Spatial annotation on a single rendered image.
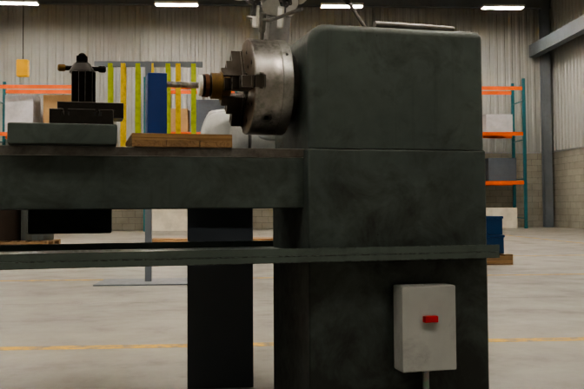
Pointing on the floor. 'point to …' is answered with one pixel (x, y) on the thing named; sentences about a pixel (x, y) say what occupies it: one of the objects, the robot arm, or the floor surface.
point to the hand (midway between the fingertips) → (268, 19)
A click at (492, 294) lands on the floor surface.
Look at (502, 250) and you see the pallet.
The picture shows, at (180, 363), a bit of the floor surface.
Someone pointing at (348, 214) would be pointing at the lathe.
